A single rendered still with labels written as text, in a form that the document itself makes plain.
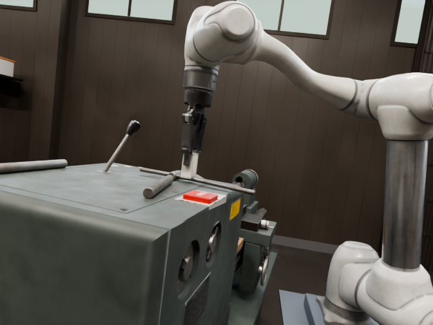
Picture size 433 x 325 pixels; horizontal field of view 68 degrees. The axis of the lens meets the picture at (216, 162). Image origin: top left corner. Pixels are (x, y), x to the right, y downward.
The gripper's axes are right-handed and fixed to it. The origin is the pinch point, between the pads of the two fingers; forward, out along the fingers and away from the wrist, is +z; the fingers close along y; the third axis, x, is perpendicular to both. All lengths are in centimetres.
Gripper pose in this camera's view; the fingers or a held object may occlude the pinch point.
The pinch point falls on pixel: (189, 165)
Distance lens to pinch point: 89.1
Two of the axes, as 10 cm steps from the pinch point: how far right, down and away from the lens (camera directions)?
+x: -9.5, -1.5, 2.8
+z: -1.3, 9.9, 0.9
